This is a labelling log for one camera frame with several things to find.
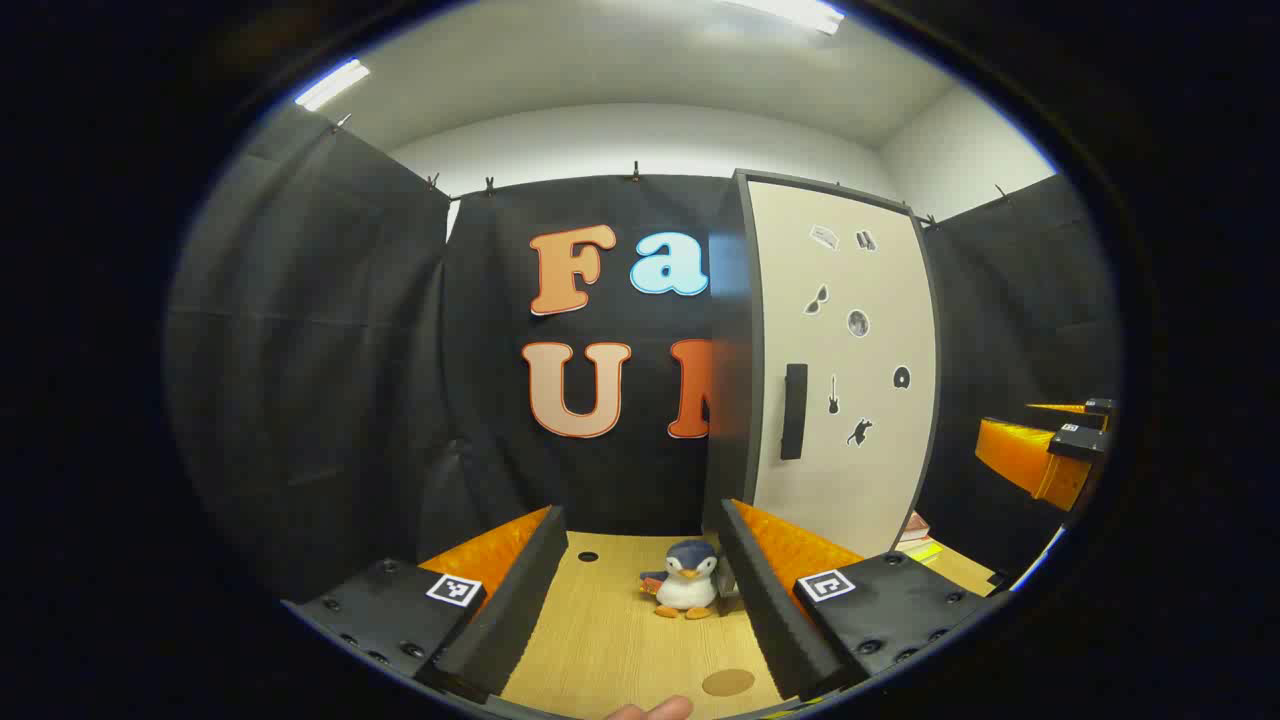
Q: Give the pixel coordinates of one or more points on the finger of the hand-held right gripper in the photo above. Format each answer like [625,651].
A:
[1020,455]
[1100,406]

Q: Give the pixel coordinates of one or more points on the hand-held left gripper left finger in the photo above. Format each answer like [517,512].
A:
[520,600]

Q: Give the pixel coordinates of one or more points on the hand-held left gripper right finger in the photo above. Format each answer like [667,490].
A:
[770,610]

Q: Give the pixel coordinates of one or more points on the round brown coaster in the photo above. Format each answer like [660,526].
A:
[728,682]

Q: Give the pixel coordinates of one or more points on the grey cabinet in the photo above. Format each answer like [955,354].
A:
[730,350]

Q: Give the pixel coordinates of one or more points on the penguin plush toy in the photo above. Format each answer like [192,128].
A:
[688,590]

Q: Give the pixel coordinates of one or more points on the red book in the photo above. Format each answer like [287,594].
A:
[915,525]

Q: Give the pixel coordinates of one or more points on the black backdrop cloth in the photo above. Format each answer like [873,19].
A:
[330,350]

